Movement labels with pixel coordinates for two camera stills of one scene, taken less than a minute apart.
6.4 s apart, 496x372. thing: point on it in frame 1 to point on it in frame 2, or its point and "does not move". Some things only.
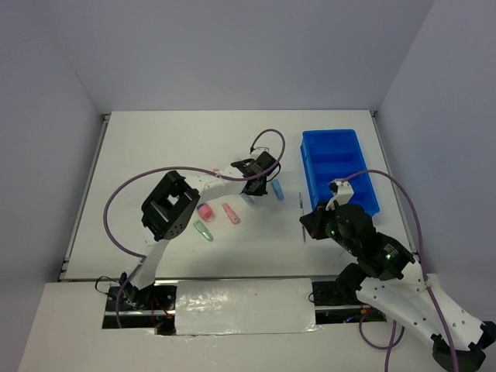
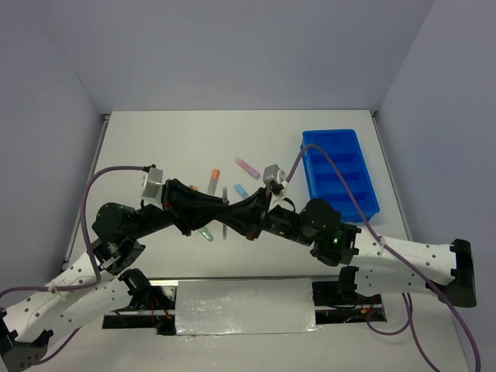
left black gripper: [261, 191] to [184, 205]
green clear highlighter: [201, 229] does not move
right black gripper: [311, 222] to [242, 217]
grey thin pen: [301, 201] to [225, 198]
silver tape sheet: [244, 307] does not move
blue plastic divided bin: [329, 156] does not move
